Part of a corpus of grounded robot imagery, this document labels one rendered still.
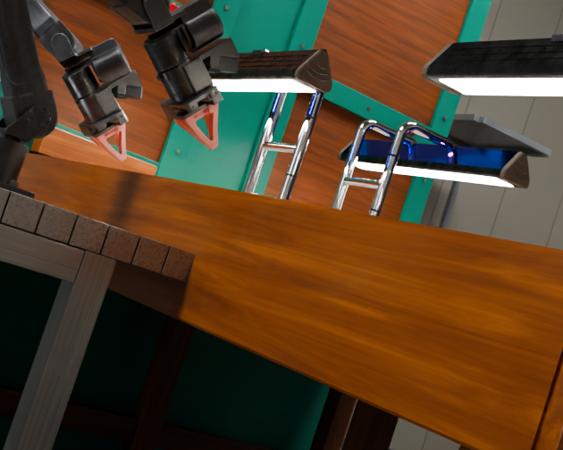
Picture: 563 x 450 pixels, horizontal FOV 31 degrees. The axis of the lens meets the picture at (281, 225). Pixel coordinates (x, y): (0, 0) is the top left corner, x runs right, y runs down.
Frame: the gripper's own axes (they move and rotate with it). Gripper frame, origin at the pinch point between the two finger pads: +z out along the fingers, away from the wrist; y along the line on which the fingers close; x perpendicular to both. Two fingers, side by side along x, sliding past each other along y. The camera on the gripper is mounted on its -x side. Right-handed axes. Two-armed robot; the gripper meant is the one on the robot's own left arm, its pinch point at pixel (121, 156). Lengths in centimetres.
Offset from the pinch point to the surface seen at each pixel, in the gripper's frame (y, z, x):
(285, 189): -11.8, 21.7, -24.4
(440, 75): -74, -4, -26
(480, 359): -129, -1, 22
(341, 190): 3, 36, -45
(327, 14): 45, 8, -87
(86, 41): 45, -17, -21
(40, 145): 37.8, -2.7, 3.5
